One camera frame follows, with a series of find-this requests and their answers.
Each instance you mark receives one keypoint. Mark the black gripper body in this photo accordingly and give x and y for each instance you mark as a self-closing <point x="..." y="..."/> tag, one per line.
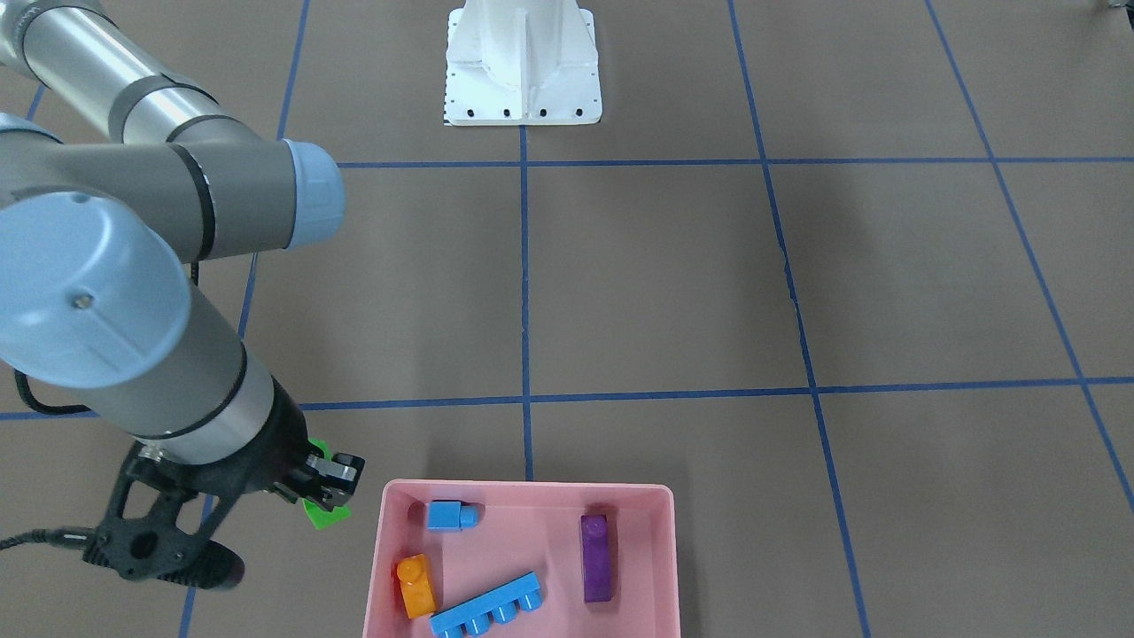
<point x="276" y="449"/>

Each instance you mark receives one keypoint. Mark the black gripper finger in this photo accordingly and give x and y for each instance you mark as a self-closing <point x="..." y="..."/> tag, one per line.
<point x="323" y="498"/>
<point x="340" y="474"/>

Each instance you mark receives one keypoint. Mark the small blue block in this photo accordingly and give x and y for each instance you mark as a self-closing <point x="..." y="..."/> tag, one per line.
<point x="451" y="516"/>

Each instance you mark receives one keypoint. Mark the orange block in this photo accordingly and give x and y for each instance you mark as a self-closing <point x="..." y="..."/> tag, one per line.
<point x="413" y="574"/>

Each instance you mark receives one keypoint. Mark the long blue block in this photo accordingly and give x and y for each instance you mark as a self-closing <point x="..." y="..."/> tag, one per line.
<point x="498" y="606"/>

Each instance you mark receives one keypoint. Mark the purple long block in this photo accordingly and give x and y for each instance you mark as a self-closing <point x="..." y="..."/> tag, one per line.
<point x="596" y="559"/>

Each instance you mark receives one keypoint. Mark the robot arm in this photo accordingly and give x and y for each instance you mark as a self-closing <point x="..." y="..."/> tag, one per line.
<point x="97" y="239"/>

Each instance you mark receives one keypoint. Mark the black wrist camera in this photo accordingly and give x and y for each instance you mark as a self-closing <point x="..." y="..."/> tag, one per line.
<point x="139" y="536"/>

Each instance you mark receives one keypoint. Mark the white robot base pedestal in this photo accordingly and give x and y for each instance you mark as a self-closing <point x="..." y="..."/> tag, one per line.
<point x="521" y="63"/>

